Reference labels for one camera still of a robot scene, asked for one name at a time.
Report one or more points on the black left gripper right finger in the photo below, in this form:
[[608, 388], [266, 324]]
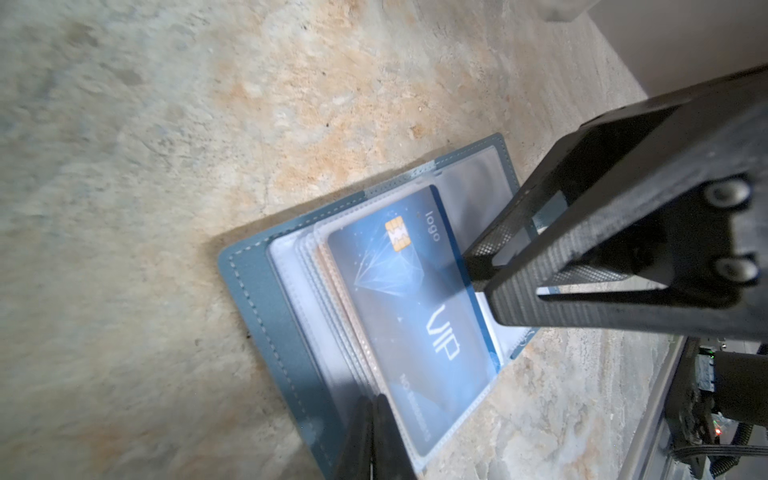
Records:
[[390, 459]]

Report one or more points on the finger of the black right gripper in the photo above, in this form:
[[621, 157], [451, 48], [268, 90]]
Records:
[[579, 159], [707, 248]]

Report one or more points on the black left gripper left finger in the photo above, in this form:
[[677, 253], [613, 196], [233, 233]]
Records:
[[355, 459]]

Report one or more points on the blue VIP chip card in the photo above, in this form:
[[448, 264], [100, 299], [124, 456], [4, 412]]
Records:
[[405, 291]]

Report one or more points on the blue-grey card holder wallet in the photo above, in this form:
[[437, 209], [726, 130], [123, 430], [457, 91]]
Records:
[[479, 180]]

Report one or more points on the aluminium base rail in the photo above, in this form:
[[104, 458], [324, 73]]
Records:
[[645, 443]]

